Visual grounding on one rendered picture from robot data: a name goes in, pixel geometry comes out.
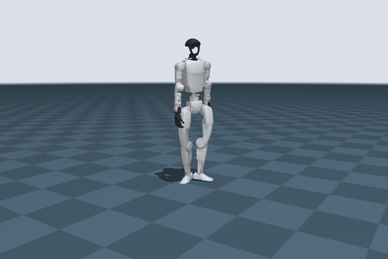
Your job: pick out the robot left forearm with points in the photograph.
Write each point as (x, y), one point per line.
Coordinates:
(206, 95)

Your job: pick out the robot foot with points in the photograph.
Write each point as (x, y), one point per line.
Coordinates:
(202, 177)
(186, 178)

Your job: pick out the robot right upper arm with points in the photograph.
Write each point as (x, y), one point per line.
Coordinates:
(179, 67)

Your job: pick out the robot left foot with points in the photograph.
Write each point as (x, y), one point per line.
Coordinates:
(202, 177)

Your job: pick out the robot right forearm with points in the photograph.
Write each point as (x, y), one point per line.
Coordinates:
(177, 102)

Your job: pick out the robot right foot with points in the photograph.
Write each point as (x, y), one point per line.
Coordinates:
(186, 178)

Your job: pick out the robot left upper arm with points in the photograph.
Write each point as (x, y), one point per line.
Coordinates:
(207, 83)

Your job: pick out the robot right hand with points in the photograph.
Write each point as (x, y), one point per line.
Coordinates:
(178, 119)

